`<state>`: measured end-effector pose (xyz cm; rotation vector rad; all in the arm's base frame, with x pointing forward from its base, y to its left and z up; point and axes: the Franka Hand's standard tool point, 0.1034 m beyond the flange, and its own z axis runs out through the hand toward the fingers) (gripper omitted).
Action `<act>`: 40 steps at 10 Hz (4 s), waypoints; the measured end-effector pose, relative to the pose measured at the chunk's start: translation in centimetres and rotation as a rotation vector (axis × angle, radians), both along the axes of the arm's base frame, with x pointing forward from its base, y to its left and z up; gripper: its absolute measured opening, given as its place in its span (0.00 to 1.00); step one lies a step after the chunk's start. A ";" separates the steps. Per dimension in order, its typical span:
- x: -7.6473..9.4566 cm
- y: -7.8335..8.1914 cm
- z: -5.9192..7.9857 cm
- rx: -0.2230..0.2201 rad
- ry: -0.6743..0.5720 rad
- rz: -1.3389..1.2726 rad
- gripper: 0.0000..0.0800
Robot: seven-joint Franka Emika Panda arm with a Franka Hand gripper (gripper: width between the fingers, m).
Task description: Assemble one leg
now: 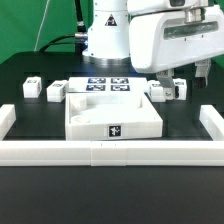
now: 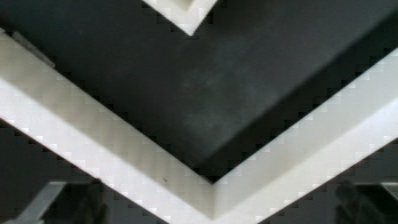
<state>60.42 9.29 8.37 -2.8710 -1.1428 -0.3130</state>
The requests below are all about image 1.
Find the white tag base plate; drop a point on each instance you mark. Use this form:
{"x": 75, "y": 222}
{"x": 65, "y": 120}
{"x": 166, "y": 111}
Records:
{"x": 107, "y": 84}

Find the white U-shaped fence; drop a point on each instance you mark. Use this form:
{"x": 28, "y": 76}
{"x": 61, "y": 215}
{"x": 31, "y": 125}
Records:
{"x": 104, "y": 153}

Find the white square tabletop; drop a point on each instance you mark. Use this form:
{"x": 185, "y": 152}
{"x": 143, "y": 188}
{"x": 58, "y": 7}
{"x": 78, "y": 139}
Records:
{"x": 95, "y": 116}

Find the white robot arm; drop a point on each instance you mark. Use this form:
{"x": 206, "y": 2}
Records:
{"x": 108, "y": 36}

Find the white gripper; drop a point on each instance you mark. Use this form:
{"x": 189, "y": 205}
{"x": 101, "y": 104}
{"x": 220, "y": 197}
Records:
{"x": 163, "y": 41}

